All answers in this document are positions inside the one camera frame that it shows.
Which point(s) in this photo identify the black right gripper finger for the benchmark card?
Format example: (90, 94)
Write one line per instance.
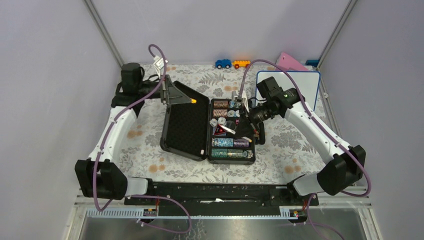
(243, 122)
(250, 133)

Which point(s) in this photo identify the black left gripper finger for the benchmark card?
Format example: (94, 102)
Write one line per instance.
(177, 100)
(176, 93)

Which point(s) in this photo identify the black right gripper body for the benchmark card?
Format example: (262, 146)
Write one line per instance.
(260, 113)

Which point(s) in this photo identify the blue framed whiteboard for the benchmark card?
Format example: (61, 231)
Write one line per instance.
(308, 82)

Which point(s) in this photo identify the white orange whiteboard marker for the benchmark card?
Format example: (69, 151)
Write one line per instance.
(233, 130)

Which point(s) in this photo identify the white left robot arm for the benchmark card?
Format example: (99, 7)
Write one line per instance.
(100, 176)

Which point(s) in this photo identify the red triangle all-in marker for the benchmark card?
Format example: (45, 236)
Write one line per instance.
(219, 131)

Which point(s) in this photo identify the black poker chip case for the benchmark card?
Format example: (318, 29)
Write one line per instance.
(188, 131)

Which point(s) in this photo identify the floral table cloth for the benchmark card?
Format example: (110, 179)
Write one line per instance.
(285, 155)

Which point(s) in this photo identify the orange toy car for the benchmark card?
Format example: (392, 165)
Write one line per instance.
(241, 64)

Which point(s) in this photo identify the pink box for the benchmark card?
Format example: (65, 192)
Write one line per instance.
(289, 63)

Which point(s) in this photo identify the blue toy car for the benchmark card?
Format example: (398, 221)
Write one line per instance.
(223, 64)

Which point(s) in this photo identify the blue block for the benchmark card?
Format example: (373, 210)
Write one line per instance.
(312, 62)

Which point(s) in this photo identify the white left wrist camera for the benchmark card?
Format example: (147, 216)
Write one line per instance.
(159, 62)

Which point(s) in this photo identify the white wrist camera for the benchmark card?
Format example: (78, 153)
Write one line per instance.
(159, 62)
(238, 101)

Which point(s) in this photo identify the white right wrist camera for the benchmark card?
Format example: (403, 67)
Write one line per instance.
(238, 101)

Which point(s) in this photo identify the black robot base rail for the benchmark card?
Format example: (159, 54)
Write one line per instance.
(178, 199)

